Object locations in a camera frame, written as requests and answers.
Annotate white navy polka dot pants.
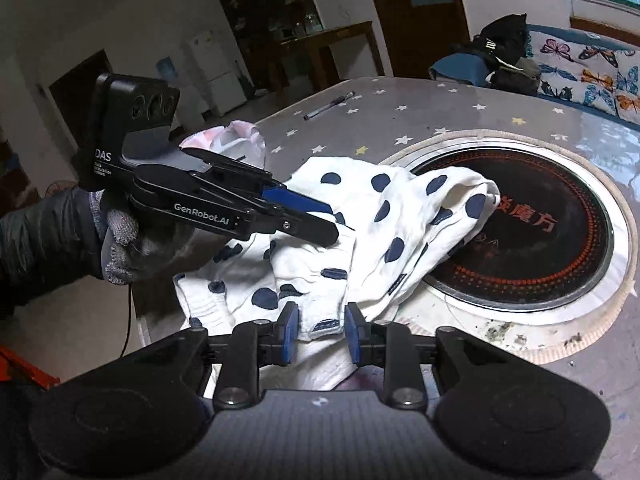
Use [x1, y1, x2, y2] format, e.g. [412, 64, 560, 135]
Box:
[171, 155, 502, 392]

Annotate black jacket forearm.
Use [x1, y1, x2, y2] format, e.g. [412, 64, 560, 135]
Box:
[1, 188, 106, 318]

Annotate black clothes pile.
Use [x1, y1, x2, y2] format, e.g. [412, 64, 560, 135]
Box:
[472, 14, 541, 96]

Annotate grey gloved left hand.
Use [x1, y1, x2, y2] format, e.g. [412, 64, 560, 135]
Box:
[89, 191, 229, 285]

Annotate pink white cloth bag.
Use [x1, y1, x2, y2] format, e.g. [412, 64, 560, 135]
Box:
[172, 120, 266, 183]

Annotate black pen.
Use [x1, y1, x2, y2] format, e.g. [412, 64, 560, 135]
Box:
[304, 91, 355, 122]

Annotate white refrigerator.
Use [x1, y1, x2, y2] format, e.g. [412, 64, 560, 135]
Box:
[186, 30, 246, 116]

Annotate grey star tablecloth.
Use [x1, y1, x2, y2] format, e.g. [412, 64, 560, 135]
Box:
[131, 77, 640, 480]

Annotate dark wooden cabinet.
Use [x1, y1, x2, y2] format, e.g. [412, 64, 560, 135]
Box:
[219, 0, 385, 93]

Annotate round induction cooktop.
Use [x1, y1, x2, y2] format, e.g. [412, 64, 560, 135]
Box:
[387, 129, 639, 364]

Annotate blue sofa bench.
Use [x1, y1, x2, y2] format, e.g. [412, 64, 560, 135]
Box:
[430, 25, 639, 129]

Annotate dark wooden door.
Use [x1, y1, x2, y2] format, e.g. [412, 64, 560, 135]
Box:
[373, 0, 470, 79]

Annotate butterfly print pillow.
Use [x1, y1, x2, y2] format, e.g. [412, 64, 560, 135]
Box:
[527, 30, 639, 124]

